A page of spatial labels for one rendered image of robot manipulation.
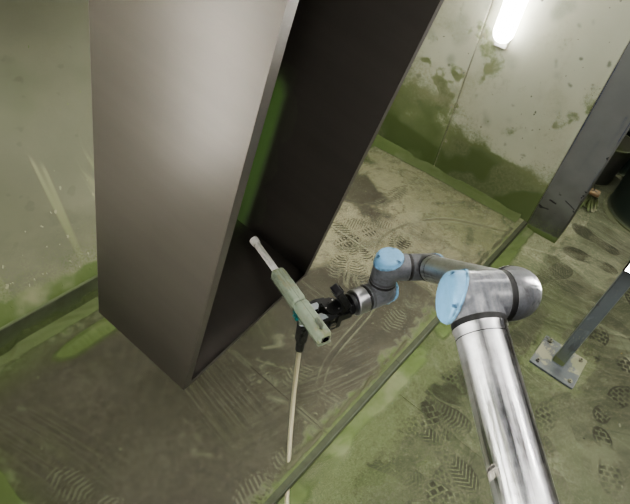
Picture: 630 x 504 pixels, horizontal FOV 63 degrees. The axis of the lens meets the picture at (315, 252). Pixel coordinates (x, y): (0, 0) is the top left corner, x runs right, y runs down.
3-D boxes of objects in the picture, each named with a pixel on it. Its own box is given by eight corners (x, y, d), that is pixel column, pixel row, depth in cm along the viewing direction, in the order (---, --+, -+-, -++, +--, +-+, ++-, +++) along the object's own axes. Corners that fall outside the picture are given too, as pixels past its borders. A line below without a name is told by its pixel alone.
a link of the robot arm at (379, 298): (387, 268, 178) (381, 288, 184) (358, 278, 172) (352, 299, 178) (404, 285, 172) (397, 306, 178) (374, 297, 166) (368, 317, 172)
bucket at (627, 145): (607, 195, 333) (631, 158, 314) (564, 174, 345) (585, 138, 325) (620, 176, 352) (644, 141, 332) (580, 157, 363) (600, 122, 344)
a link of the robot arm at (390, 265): (406, 244, 169) (397, 272, 177) (372, 244, 167) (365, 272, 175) (414, 263, 162) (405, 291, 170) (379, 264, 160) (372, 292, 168)
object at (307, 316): (324, 374, 164) (334, 329, 149) (311, 379, 162) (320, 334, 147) (257, 276, 193) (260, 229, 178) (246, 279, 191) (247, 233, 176)
